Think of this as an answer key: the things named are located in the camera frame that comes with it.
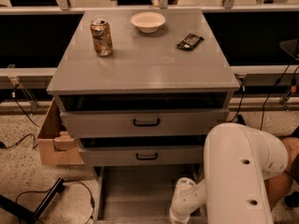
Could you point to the black stand leg left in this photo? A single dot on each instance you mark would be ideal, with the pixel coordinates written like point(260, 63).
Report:
point(30, 205)

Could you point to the grey bottom drawer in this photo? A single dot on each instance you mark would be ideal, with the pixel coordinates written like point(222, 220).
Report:
point(139, 194)

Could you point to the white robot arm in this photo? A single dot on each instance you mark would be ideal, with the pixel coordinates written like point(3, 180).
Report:
point(237, 161)

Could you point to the black stand leg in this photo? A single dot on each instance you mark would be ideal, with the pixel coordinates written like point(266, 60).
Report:
point(240, 120)
point(30, 205)

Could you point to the black stand leg right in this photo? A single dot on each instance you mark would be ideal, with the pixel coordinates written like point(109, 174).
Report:
point(240, 120)

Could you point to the grey top drawer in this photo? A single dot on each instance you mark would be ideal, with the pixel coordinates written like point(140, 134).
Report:
point(142, 123)

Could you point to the gold soda can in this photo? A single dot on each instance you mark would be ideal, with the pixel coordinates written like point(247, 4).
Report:
point(102, 41)

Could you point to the person's bare leg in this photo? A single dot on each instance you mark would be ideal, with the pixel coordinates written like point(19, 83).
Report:
point(279, 186)

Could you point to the grey drawer cabinet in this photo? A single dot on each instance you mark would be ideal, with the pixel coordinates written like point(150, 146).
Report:
point(144, 72)

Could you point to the cardboard box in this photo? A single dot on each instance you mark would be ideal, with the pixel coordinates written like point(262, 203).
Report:
point(55, 145)

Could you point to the white paper bowl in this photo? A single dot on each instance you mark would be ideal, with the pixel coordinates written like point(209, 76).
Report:
point(148, 22)

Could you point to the grey middle drawer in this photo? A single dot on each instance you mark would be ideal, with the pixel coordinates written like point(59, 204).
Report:
point(128, 156)

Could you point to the black snack bar wrapper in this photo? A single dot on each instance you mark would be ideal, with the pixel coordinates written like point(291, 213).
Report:
point(190, 42)

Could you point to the grey drawer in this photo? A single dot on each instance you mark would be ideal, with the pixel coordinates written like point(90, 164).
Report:
point(142, 123)
point(128, 156)
point(139, 194)

